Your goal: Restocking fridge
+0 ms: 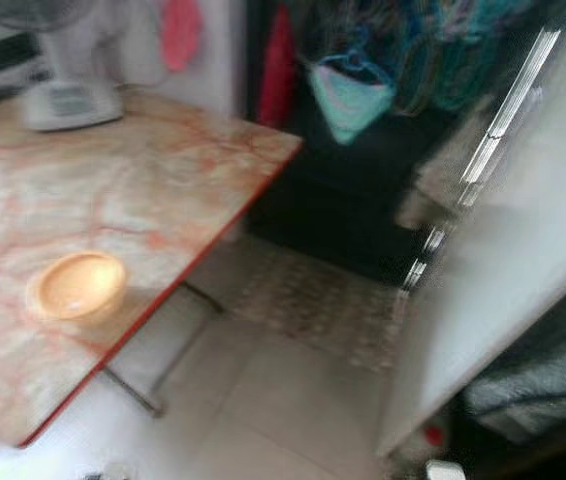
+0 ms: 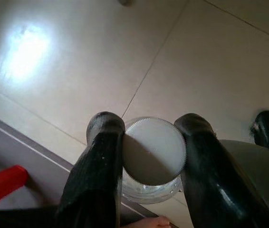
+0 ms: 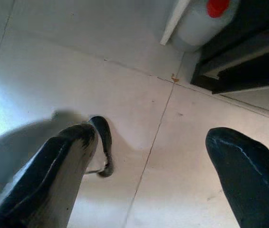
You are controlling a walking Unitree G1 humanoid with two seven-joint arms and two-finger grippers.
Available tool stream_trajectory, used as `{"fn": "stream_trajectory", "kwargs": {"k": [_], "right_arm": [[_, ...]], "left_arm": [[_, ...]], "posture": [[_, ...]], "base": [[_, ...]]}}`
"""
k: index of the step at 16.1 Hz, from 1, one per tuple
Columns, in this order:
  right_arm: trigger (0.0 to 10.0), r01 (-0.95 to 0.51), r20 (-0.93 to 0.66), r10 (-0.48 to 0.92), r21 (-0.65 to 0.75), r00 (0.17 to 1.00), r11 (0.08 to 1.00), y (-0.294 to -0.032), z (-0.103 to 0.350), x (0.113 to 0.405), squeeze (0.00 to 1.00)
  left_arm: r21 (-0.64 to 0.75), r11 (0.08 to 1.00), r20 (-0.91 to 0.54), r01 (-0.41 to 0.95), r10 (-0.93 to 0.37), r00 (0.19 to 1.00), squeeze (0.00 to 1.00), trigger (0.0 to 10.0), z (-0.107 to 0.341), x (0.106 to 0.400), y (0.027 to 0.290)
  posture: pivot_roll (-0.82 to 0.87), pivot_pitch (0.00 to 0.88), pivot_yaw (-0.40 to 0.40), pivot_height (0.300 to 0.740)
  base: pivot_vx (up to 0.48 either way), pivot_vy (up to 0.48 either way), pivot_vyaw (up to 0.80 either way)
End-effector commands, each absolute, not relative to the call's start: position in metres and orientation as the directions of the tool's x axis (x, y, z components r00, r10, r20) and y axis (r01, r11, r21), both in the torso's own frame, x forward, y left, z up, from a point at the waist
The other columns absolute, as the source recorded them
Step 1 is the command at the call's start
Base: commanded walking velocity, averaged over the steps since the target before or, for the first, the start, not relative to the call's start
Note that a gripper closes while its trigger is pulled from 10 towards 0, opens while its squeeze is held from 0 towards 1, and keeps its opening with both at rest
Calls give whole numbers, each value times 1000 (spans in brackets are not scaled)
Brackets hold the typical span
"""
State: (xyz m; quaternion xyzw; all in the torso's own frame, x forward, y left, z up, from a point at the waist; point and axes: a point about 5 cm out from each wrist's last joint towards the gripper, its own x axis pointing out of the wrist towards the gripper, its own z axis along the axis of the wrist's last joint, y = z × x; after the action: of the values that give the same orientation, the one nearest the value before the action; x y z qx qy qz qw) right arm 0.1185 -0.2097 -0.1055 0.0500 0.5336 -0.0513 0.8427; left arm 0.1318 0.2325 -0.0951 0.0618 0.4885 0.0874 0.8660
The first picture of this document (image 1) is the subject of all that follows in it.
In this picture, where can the bunch of coloured hangers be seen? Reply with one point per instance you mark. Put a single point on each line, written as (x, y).
(458, 50)

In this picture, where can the orange plastic bowl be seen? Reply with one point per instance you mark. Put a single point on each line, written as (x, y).
(78, 288)

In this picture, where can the red hanging bag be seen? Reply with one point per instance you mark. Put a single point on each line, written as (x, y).
(276, 70)

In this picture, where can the patterned floor mat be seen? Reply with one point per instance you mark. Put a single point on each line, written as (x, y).
(323, 300)

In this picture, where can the dark grey bag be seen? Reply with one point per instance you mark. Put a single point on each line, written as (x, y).
(543, 385)

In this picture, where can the red bottle cap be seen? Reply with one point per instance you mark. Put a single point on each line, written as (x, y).
(432, 436)

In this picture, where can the white fan base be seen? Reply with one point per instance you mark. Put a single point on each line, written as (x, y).
(71, 100)

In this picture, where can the teal hanging bag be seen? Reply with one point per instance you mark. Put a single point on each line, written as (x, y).
(348, 100)

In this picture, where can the white fridge door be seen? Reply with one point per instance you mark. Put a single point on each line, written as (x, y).
(523, 240)

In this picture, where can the pink hanging cloth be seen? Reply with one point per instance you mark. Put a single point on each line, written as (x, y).
(180, 32)

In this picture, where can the orange marble folding table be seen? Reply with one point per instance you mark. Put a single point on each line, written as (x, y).
(113, 190)

